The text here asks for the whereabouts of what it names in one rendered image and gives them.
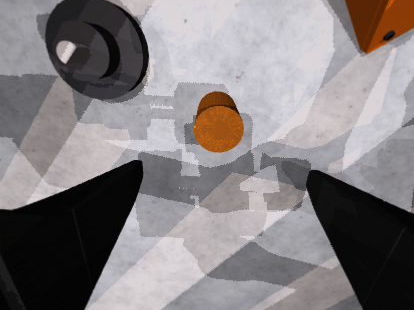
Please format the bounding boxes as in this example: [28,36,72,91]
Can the orange knob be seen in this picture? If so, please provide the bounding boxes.
[194,91,244,153]

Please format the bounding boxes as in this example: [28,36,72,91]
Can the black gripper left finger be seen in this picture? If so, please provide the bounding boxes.
[0,160,143,310]

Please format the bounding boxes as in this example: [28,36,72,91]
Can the black round pedestal with silver d-shaped shaft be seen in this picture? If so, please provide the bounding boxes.
[45,0,149,100]

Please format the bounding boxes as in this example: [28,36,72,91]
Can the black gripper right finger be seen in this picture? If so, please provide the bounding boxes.
[306,170,414,310]

